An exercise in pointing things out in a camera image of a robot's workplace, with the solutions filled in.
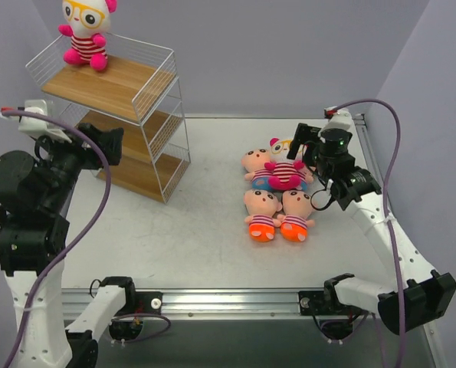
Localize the boy plush orange shorts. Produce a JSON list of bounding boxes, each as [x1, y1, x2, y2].
[[244, 189, 282, 242], [277, 189, 315, 242]]

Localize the white panda plush yellow glasses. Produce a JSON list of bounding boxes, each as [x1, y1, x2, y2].
[[58, 0, 118, 72]]

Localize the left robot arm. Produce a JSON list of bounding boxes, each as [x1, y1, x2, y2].
[[0, 123, 137, 367]]

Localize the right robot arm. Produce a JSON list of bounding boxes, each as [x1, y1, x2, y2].
[[287, 123, 456, 334]]

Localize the boy plush blue shorts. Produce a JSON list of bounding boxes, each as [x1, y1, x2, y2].
[[296, 167, 314, 192], [241, 149, 271, 191]]

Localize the aluminium table edge rail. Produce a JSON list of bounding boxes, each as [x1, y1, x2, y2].
[[353, 113, 408, 265]]

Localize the white wire wooden shelf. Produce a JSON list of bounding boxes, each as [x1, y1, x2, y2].
[[26, 34, 191, 203]]

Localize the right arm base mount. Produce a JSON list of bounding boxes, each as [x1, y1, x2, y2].
[[298, 273, 363, 317]]

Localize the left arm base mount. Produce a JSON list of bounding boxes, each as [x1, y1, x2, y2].
[[89, 276, 163, 316]]

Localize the front aluminium rail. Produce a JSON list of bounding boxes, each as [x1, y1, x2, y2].
[[58, 289, 431, 321]]

